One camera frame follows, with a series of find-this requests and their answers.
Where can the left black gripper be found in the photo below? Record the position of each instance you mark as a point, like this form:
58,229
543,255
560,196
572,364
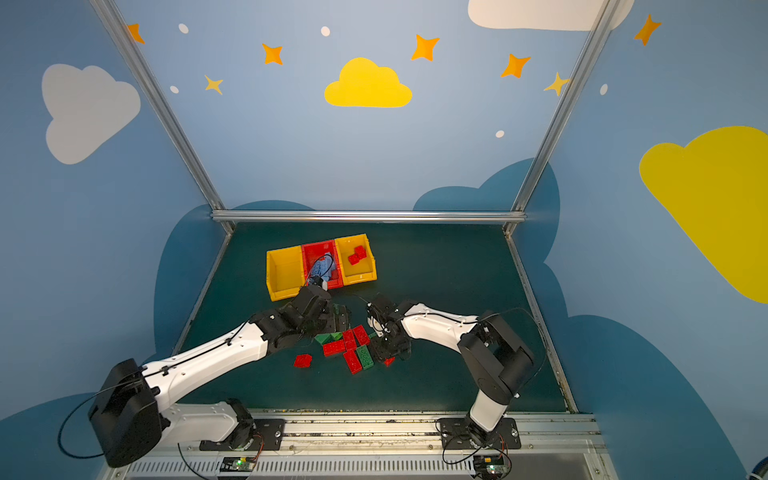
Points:
332,318

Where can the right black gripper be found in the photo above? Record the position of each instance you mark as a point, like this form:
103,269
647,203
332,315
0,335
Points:
390,341

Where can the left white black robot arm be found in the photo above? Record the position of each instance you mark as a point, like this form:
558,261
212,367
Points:
136,409

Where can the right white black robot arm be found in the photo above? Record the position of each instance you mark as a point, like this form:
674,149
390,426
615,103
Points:
497,358

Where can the green lego brick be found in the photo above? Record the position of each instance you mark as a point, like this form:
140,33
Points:
325,338
364,357

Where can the right yellow plastic bin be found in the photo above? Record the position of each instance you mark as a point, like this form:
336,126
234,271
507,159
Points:
365,270

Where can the yellow plastic bin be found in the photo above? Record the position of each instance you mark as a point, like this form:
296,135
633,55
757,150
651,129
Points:
365,270
285,274

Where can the left yellow plastic bin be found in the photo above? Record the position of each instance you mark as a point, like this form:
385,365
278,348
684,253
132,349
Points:
285,274

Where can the red plastic bin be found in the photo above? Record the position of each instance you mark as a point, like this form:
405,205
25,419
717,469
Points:
312,251

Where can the right green circuit board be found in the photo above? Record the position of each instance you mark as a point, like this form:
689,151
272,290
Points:
489,467

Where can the green circuit board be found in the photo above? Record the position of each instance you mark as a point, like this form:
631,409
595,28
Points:
489,467
244,465

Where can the left green circuit board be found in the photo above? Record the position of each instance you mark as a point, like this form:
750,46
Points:
244,465

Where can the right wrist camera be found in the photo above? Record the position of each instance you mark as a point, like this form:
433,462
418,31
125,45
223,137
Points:
376,326

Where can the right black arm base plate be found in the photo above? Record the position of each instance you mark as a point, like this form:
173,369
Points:
462,434

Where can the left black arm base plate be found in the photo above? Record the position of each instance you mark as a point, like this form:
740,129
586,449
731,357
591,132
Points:
267,434

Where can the aluminium frame back bar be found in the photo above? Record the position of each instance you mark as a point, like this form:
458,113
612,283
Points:
416,217

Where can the aluminium frame left post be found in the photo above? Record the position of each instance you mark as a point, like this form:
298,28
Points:
113,21

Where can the aluminium frame post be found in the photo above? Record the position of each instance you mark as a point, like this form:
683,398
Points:
583,68
113,21

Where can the aluminium frame right post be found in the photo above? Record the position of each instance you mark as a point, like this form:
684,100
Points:
583,68

